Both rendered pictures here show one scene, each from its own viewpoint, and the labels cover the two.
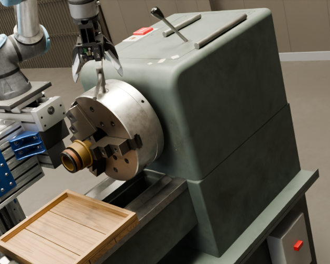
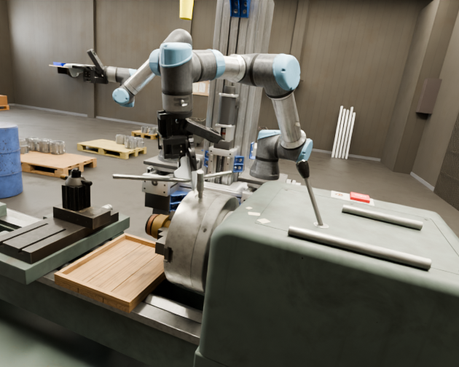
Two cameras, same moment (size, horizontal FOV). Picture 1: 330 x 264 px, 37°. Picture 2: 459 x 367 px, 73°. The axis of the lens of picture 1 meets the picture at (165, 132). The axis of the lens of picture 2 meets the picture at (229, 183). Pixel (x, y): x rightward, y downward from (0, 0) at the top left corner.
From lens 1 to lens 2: 1.25 m
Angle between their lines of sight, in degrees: 55
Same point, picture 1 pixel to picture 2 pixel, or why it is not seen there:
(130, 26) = not seen: outside the picture
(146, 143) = (177, 265)
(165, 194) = (175, 325)
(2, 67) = (260, 151)
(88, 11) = (165, 103)
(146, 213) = (143, 315)
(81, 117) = not seen: hidden behind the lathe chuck
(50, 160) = not seen: hidden behind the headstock
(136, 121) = (180, 239)
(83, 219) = (142, 271)
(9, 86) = (256, 167)
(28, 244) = (119, 250)
